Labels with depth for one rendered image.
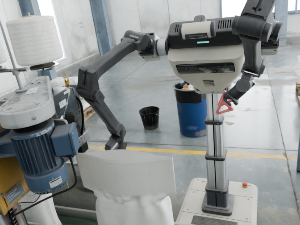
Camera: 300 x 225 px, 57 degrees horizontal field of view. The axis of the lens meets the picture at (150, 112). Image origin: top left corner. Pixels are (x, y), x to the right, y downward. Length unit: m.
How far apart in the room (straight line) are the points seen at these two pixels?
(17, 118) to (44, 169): 0.22
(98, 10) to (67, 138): 9.05
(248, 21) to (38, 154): 0.79
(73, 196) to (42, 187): 1.09
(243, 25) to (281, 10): 7.76
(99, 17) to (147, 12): 1.63
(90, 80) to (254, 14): 0.64
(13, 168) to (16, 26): 0.53
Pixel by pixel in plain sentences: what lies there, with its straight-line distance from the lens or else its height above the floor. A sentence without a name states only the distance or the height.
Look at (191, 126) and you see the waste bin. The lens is 3.54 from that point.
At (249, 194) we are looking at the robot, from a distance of 2.29.
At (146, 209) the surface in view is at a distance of 1.37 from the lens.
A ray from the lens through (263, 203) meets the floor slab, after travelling 2.63.
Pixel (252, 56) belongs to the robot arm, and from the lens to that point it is 1.08.
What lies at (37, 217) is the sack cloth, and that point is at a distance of 1.81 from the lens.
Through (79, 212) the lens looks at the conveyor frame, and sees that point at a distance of 2.10.
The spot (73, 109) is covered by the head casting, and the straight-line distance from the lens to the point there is 1.48.
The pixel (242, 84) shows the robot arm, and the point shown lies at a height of 1.33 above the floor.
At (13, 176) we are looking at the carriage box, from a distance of 1.21.
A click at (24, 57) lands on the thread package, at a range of 1.06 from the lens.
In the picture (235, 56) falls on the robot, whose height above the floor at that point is 1.39.
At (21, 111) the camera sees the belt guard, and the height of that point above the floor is 1.42.
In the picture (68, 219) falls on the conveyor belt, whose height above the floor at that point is 0.38.
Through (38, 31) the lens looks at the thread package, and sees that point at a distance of 1.04.
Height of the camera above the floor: 1.69
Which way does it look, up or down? 22 degrees down
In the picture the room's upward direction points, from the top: 8 degrees counter-clockwise
